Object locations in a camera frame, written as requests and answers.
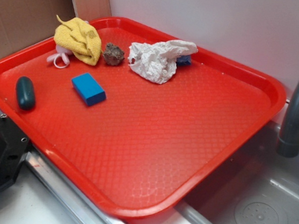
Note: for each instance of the dark green plastic pickle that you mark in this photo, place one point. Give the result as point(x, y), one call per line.
point(25, 93)

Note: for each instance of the red plastic tray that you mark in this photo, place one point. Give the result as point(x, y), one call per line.
point(147, 145)

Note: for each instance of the crumpled white cloth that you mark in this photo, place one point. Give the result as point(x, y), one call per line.
point(157, 62)

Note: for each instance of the blue sponge under cloth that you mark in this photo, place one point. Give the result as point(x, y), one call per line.
point(184, 60)

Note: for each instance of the blue rectangular block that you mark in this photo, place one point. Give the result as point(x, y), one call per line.
point(88, 89)

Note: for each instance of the brown rock-like lump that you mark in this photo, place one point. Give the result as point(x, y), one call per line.
point(113, 55)

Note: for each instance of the yellow knitted cloth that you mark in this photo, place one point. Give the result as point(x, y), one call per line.
point(81, 38)

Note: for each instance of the pink plush toy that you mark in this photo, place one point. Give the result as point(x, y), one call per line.
point(61, 58)

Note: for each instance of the grey toy sink basin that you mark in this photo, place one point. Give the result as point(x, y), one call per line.
point(253, 186)

